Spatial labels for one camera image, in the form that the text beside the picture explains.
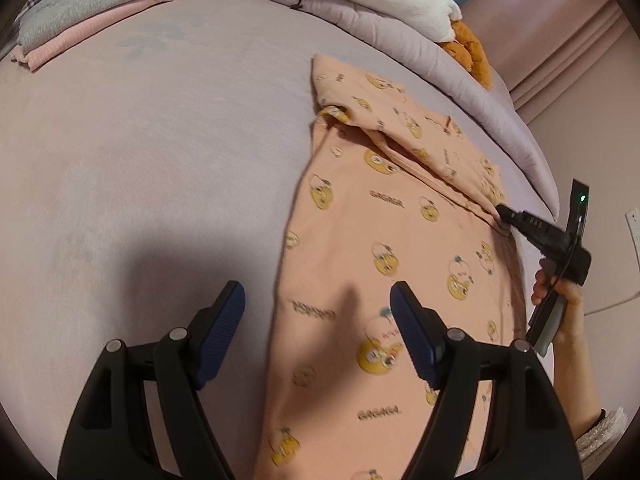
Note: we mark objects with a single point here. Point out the folded pink garment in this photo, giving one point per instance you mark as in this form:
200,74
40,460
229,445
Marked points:
100,27

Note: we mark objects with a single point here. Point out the lilac quilt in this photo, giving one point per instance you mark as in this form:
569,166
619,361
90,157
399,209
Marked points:
380,30

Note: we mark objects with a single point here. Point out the peach printed child's garment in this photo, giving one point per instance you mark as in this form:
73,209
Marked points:
375,240

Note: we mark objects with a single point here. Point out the pink curtain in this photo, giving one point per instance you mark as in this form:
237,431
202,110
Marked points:
550,20

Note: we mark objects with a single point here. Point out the person's right forearm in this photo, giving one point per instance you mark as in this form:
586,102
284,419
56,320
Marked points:
582,375

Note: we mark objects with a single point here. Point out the folded grey fleece garment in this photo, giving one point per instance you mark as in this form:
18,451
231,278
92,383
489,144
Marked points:
85,5

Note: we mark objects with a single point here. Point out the lilac bed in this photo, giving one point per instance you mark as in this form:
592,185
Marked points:
150,170

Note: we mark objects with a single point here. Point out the white wall socket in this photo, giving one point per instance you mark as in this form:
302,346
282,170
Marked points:
633,227

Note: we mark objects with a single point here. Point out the person's right hand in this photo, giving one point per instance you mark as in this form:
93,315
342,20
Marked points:
567,305

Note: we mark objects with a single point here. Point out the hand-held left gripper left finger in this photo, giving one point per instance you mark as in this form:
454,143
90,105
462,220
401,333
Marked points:
221,330

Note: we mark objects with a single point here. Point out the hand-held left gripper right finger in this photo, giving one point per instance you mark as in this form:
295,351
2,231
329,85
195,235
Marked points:
412,332

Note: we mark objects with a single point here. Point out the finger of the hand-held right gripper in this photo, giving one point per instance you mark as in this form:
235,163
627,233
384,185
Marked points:
515,220

